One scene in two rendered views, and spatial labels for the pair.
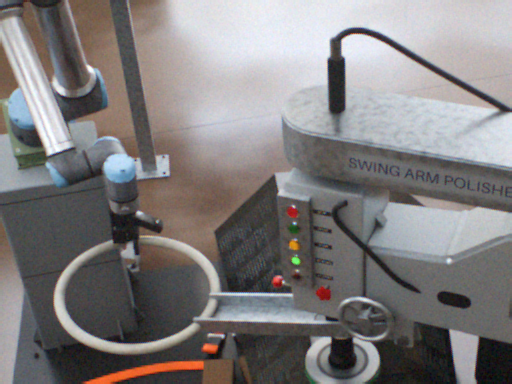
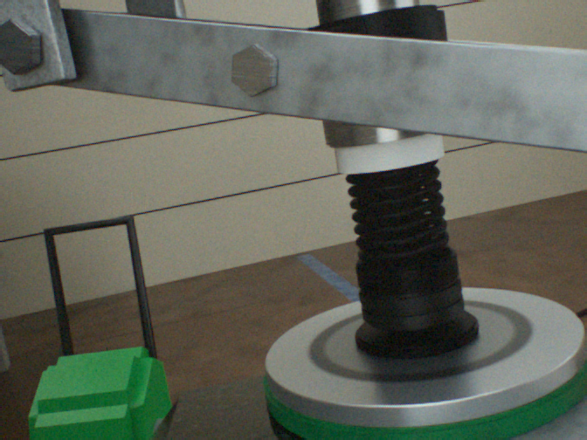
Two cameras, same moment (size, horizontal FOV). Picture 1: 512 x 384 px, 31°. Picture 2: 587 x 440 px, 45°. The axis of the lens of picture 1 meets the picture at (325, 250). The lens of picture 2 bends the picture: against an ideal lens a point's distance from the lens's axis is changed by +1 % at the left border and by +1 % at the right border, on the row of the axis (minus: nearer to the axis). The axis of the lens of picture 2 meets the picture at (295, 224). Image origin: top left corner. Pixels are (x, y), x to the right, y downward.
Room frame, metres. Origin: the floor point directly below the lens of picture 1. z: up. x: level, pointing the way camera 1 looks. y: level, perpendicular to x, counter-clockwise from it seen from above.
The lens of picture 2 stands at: (2.28, -0.09, 1.07)
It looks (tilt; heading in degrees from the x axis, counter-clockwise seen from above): 10 degrees down; 182
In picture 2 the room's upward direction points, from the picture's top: 10 degrees counter-clockwise
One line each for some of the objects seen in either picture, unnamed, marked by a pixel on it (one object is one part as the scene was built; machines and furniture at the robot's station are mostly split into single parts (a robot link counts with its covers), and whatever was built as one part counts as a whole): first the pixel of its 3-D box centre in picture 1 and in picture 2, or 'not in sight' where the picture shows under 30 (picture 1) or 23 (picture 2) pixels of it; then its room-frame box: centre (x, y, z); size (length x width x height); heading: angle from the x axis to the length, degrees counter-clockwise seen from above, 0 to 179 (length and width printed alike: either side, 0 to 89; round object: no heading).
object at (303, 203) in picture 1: (297, 240); not in sight; (1.73, 0.07, 1.42); 0.08 x 0.03 x 0.28; 69
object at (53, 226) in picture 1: (68, 238); not in sight; (2.98, 1.07, 0.43); 0.50 x 0.50 x 0.85; 14
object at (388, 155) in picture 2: not in sight; (386, 136); (1.81, -0.04, 1.03); 0.07 x 0.07 x 0.04
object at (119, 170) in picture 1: (121, 178); not in sight; (2.28, 0.61, 1.23); 0.10 x 0.09 x 0.12; 23
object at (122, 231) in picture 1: (125, 222); not in sight; (2.27, 0.62, 1.06); 0.09 x 0.08 x 0.12; 98
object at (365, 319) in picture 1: (370, 310); not in sight; (1.66, -0.11, 1.24); 0.15 x 0.10 x 0.15; 69
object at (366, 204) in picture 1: (369, 240); not in sight; (1.78, -0.11, 1.36); 0.36 x 0.22 x 0.45; 69
